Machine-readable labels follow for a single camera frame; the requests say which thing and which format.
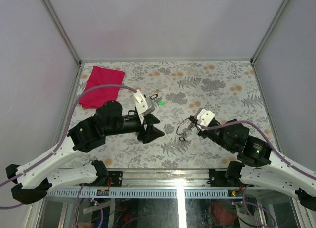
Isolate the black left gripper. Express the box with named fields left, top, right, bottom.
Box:
left=105, top=114, right=166, bottom=143

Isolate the large silver keyring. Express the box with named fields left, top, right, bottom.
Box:
left=176, top=117, right=194, bottom=137

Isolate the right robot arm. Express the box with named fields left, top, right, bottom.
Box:
left=189, top=116, right=316, bottom=211

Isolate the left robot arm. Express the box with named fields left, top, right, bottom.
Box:
left=6, top=101, right=164, bottom=205

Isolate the magenta cloth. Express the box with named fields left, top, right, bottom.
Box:
left=79, top=66, right=125, bottom=109

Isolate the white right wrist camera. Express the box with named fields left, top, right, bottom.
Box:
left=194, top=108, right=215, bottom=131

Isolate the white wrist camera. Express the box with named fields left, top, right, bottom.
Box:
left=133, top=90, right=155, bottom=124
left=194, top=108, right=215, bottom=131

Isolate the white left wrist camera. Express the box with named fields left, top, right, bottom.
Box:
left=133, top=90, right=155, bottom=124

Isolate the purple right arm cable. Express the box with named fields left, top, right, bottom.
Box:
left=207, top=120, right=316, bottom=181

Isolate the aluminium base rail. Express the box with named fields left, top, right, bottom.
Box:
left=48, top=169, right=242, bottom=199

